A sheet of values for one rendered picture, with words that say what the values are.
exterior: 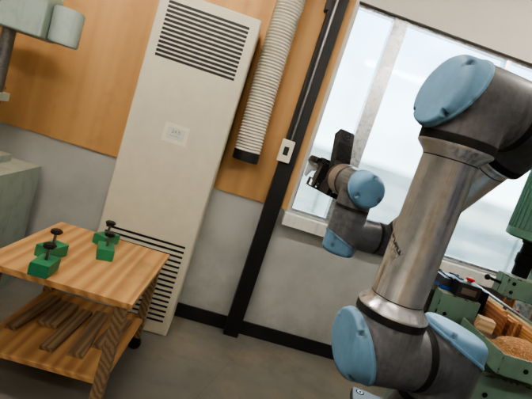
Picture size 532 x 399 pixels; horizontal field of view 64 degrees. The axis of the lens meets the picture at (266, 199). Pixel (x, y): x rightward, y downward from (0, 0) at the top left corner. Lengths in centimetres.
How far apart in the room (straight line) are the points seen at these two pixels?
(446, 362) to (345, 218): 34
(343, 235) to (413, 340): 30
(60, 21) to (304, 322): 217
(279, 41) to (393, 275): 191
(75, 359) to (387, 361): 148
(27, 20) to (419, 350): 216
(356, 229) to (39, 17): 187
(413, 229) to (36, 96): 246
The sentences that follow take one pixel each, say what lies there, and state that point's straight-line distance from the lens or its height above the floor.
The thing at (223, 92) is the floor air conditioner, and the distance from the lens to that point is 230.
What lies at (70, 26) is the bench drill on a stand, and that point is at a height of 146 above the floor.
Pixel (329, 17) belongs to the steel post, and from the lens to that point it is 263.
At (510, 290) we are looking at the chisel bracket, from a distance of 164.
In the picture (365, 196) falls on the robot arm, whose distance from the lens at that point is 90.
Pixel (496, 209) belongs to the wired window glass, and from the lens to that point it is 316.
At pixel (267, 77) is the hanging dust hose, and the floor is 155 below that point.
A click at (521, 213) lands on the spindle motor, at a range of 162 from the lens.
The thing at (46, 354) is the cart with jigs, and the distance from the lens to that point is 199.
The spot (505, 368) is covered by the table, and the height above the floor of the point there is 86.
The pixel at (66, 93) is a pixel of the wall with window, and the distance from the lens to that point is 279.
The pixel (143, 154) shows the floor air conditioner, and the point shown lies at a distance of 236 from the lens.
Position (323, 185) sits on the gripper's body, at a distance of 108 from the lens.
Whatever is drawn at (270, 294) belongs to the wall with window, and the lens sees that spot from 280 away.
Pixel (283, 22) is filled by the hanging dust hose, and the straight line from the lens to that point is 248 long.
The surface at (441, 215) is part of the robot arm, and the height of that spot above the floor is 123.
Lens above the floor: 126
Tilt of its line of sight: 8 degrees down
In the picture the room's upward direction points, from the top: 18 degrees clockwise
